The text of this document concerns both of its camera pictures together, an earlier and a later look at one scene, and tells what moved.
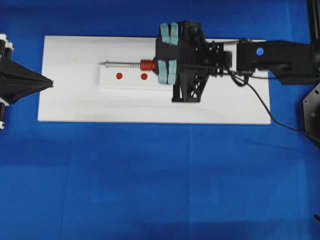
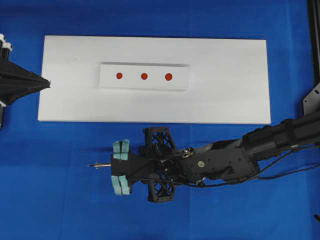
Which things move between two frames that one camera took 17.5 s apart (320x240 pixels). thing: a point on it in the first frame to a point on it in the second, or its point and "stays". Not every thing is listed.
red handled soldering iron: (144, 65) to (99, 165)
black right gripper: (198, 59) to (159, 165)
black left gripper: (16, 81) stays
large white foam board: (113, 79) stays
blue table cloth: (90, 180) stays
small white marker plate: (127, 77) stays
